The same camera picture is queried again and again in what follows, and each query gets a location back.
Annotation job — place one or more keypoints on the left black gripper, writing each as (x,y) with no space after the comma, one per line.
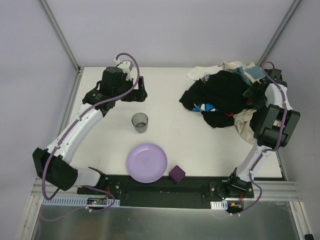
(133,94)

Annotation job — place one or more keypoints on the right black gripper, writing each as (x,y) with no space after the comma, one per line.
(253,92)

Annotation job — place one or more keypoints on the black cloth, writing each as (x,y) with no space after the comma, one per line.
(217,89)

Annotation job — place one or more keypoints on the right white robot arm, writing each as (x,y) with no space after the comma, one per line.
(273,126)

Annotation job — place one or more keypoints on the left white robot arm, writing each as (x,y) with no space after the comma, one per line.
(53,164)

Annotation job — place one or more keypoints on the red cloth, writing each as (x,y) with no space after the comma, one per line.
(235,107)

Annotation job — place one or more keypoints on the beige cloth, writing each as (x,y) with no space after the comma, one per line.
(242,122)

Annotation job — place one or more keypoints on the blue white patterned cloth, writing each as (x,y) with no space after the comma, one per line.
(204,107)

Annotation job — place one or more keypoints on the grey translucent cup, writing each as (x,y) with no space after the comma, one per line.
(140,122)

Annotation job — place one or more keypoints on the lilac plastic plate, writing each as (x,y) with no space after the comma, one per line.
(146,163)

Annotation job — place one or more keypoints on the purple toy block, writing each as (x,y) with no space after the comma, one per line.
(177,174)

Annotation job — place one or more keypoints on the right aluminium frame post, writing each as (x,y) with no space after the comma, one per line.
(284,23)

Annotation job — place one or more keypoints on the aluminium frame post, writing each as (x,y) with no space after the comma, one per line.
(284,23)
(59,34)

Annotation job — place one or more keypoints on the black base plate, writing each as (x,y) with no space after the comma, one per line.
(193,192)

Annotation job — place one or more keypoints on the left aluminium frame post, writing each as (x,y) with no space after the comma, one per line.
(59,34)

